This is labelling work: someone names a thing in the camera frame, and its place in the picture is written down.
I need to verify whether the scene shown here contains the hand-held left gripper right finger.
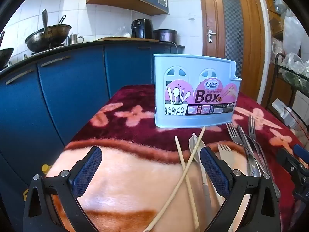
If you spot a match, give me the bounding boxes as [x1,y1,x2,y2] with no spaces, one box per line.
[200,146,282,232]

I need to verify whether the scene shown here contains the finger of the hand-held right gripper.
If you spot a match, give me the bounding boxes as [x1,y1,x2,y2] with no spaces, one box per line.
[276,148,309,197]
[293,144,309,162]

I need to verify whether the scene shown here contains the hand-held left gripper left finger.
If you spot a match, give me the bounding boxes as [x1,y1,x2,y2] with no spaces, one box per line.
[23,146,103,232]

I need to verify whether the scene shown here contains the beige plastic fork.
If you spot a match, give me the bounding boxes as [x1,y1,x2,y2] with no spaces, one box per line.
[212,144,234,207]

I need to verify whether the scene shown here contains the beige plastic spoon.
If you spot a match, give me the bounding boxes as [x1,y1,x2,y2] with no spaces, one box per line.
[189,135,213,209]

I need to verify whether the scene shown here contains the metal fork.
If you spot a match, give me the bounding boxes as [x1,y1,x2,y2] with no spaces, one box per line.
[226,123,260,177]
[248,115,280,197]

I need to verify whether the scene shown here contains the wooden chopstick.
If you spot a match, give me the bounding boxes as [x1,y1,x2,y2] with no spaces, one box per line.
[175,136,199,229]
[146,126,206,232]

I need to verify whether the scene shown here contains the metal table knife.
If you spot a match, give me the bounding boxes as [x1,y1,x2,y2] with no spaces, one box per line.
[237,125,262,177]

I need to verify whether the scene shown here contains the light blue utensil box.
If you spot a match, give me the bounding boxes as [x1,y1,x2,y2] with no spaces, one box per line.
[152,53,242,128]

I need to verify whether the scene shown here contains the red floral printed blanket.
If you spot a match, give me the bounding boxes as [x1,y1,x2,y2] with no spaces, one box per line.
[45,84,306,232]

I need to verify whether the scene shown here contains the white power strip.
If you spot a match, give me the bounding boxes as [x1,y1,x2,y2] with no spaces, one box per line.
[272,98,298,129]

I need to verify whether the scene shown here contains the blue kitchen base cabinets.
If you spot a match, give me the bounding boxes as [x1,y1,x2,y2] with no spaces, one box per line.
[0,40,186,223]

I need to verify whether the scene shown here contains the clear plastic bag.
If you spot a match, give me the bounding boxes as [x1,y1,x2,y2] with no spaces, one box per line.
[285,52,309,74]

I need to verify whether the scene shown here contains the black metal rack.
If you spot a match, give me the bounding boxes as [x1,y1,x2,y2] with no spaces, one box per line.
[265,53,309,136]

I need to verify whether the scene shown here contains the white plastic bag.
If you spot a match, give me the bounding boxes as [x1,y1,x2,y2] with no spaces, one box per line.
[282,16,305,54]

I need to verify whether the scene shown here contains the metal kettle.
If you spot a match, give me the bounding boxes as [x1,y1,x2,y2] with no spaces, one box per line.
[68,34,84,45]

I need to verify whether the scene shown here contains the wooden shelf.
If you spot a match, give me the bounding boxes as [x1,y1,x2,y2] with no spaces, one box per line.
[262,0,286,39]

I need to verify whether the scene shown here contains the large black wok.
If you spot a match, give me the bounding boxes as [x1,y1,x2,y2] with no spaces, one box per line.
[25,9,72,53]

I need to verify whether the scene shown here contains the small dark wok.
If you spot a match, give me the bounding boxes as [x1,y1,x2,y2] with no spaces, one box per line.
[0,31,15,70]

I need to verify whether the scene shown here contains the clear bag with white food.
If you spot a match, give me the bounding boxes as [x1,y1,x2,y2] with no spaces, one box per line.
[117,26,133,38]

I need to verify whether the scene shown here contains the dark rice cooker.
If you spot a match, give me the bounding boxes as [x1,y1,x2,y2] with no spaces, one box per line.
[154,29,178,42]

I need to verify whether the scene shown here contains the black air fryer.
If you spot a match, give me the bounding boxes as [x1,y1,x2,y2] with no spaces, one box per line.
[130,19,155,39]

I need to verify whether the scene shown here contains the wooden door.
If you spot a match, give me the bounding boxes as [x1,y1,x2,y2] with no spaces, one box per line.
[198,0,266,102]

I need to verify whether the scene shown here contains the red cable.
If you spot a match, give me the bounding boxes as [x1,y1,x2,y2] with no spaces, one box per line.
[285,106,309,136]

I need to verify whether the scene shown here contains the white power cable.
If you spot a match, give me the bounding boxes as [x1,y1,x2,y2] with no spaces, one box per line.
[169,41,181,54]

